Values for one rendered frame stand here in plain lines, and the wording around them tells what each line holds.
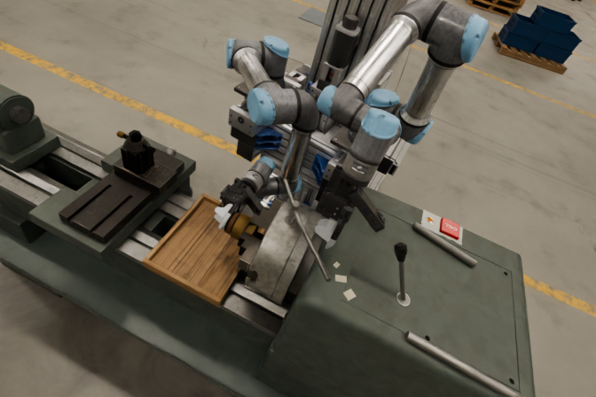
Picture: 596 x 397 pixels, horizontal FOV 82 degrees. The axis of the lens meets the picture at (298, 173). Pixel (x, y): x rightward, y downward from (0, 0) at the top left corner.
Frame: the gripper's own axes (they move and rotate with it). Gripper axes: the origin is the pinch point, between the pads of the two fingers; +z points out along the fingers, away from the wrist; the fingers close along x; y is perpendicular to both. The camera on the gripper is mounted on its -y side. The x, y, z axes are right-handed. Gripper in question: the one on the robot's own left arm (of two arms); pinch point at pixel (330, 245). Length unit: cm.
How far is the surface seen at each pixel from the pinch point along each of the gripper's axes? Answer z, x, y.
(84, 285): 78, -15, 80
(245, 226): 15.6, -13.3, 25.6
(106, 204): 32, -12, 74
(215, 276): 40, -15, 30
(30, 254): 78, -15, 108
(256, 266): 17.3, -1.0, 15.6
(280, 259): 12.4, -2.2, 10.4
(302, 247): 7.8, -5.3, 6.2
